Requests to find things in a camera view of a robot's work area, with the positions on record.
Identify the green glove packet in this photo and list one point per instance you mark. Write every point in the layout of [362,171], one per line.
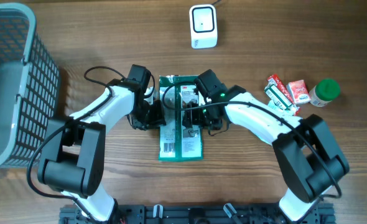
[178,142]

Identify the grey plastic mesh basket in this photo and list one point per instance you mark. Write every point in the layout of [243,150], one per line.
[29,85]

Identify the white barcode scanner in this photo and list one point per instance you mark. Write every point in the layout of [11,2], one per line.
[203,26]

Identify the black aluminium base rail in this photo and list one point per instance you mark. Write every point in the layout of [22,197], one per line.
[322,213]

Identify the mint green wipes packet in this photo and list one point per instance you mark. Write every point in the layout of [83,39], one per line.
[292,111]

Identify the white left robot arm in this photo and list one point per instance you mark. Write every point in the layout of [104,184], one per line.
[72,156]

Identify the red patterned small box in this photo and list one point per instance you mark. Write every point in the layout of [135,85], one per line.
[298,92]

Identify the green lid jar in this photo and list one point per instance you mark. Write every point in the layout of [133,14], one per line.
[324,92]

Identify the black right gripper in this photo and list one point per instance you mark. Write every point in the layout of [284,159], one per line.
[196,117]

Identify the green white medicine box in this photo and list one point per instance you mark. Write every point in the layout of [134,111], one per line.
[277,97]

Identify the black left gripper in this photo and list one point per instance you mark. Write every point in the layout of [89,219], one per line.
[159,120]

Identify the red sachet stick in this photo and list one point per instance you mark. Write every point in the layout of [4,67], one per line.
[275,80]

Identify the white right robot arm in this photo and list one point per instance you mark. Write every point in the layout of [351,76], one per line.
[307,152]

